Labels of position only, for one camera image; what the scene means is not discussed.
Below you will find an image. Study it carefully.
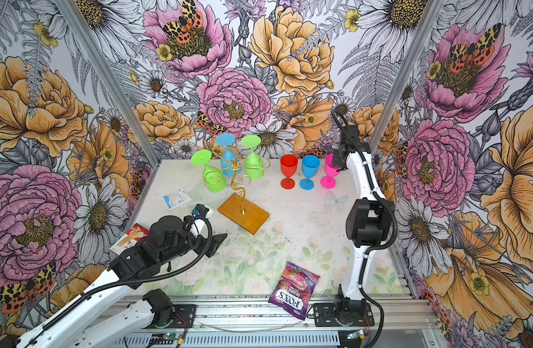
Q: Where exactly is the pink wine glass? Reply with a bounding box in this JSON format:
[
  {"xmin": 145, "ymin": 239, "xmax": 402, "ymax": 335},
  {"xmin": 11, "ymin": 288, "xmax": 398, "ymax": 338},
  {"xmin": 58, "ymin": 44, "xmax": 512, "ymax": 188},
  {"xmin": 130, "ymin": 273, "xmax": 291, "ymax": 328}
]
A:
[{"xmin": 320, "ymin": 154, "xmax": 339, "ymax": 189}]

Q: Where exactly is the blue front wine glass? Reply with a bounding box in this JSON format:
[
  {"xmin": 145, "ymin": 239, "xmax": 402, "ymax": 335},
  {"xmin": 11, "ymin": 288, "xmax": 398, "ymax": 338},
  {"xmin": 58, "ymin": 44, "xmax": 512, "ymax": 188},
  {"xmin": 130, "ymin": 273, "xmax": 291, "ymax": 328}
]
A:
[{"xmin": 299, "ymin": 155, "xmax": 320, "ymax": 191}]

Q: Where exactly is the blue wine glass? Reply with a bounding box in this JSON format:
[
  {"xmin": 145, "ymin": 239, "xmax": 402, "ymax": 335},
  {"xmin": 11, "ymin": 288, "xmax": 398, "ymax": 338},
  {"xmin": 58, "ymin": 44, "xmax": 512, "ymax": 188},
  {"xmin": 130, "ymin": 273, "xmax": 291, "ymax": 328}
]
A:
[
  {"xmin": 299, "ymin": 155, "xmax": 320, "ymax": 191},
  {"xmin": 216, "ymin": 133, "xmax": 235, "ymax": 177}
]

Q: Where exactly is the red wine glass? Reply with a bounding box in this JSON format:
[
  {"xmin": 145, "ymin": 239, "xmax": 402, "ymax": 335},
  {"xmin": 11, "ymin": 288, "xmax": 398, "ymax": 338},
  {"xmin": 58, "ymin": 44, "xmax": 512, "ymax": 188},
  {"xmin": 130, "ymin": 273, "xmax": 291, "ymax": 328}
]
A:
[{"xmin": 280, "ymin": 155, "xmax": 298, "ymax": 190}]

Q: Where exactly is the green wine glass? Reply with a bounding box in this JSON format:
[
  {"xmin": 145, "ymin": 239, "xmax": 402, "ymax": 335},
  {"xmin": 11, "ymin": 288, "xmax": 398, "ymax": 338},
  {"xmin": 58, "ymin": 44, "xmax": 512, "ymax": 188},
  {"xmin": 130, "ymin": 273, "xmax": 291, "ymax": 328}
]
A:
[
  {"xmin": 191, "ymin": 149, "xmax": 227, "ymax": 193},
  {"xmin": 241, "ymin": 135, "xmax": 264, "ymax": 180}
]

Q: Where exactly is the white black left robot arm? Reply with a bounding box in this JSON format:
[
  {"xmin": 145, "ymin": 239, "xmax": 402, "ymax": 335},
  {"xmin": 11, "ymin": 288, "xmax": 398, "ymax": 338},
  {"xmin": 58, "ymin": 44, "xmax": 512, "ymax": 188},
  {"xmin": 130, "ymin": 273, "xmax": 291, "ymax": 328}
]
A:
[{"xmin": 0, "ymin": 215, "xmax": 227, "ymax": 347}]

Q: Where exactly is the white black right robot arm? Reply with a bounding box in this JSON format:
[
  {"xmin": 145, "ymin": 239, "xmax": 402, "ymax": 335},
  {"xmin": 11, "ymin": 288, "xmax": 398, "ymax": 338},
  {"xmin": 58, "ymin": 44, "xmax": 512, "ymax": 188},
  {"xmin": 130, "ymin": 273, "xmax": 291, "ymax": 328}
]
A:
[{"xmin": 333, "ymin": 126, "xmax": 396, "ymax": 326}]

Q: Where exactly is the blue rear wine glass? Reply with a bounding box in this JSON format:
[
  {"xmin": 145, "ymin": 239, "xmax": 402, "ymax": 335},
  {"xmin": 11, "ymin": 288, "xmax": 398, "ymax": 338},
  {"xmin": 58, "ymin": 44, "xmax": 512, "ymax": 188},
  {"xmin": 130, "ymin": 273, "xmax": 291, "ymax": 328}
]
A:
[{"xmin": 216, "ymin": 133, "xmax": 235, "ymax": 177}]

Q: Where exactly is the white blue sachet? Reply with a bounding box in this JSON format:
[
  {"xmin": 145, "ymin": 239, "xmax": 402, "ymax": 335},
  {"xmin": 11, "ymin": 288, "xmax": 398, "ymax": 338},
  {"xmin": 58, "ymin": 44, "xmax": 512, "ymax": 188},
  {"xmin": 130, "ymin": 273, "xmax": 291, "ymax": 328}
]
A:
[{"xmin": 162, "ymin": 188, "xmax": 193, "ymax": 211}]

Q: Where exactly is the red white small box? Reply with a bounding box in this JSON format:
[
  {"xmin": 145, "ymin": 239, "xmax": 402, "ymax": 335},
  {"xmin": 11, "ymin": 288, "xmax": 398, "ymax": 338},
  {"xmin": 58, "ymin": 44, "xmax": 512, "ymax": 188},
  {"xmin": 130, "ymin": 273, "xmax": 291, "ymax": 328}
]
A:
[{"xmin": 110, "ymin": 223, "xmax": 149, "ymax": 255}]

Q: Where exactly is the purple Fox's candy bag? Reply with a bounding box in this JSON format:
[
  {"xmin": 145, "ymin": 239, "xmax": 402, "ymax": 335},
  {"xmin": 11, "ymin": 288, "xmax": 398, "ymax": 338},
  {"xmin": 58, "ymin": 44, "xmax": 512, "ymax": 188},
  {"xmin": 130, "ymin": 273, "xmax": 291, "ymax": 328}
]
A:
[{"xmin": 269, "ymin": 262, "xmax": 320, "ymax": 320}]

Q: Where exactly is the black left corrugated cable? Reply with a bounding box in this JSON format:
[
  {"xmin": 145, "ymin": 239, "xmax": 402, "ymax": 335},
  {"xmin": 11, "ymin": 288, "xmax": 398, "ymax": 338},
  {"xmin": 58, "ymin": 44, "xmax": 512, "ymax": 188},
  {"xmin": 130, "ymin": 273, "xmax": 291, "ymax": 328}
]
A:
[{"xmin": 0, "ymin": 215, "xmax": 214, "ymax": 348}]

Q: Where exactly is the black corrugated cable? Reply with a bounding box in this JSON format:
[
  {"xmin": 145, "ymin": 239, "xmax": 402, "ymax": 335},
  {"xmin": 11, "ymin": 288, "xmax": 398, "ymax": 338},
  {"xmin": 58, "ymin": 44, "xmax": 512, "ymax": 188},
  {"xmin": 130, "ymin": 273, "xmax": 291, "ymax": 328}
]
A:
[
  {"xmin": 0, "ymin": 215, "xmax": 214, "ymax": 348},
  {"xmin": 330, "ymin": 109, "xmax": 398, "ymax": 348}
]

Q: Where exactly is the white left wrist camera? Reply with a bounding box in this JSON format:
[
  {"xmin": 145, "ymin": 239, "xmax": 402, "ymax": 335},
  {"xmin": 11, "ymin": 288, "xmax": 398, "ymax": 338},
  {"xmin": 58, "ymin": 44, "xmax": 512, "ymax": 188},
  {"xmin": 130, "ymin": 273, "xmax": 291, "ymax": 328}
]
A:
[{"xmin": 191, "ymin": 204, "xmax": 214, "ymax": 238}]

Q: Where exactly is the gold wire wooden glass rack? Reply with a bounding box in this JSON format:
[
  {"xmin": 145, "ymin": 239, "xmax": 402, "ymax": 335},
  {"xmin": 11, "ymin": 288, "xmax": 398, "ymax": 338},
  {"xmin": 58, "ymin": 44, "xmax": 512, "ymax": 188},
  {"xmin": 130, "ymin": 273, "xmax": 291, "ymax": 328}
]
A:
[{"xmin": 218, "ymin": 155, "xmax": 271, "ymax": 235}]

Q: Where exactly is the black right corrugated cable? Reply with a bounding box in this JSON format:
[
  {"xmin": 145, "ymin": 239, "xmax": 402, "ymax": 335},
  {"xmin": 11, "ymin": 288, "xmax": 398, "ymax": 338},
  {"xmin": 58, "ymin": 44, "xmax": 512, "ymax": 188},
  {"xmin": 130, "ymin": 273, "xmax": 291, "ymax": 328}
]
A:
[{"xmin": 330, "ymin": 109, "xmax": 398, "ymax": 348}]

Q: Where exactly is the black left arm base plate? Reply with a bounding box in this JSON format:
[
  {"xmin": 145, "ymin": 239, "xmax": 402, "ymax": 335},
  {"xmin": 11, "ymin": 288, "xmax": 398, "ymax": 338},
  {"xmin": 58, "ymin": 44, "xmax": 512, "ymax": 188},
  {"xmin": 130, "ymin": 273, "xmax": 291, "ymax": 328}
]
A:
[{"xmin": 153, "ymin": 304, "xmax": 197, "ymax": 329}]

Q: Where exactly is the aluminium front frame rail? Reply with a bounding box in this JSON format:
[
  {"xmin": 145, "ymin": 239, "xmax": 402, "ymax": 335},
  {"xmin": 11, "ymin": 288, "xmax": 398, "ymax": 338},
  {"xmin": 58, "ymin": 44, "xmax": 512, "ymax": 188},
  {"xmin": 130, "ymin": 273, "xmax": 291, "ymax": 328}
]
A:
[{"xmin": 74, "ymin": 293, "xmax": 441, "ymax": 348}]

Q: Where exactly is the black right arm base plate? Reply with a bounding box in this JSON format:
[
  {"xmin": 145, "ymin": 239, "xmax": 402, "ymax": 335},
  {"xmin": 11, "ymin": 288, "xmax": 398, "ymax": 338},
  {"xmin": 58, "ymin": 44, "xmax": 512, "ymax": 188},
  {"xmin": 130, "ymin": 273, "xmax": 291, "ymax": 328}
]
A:
[{"xmin": 312, "ymin": 301, "xmax": 375, "ymax": 327}]

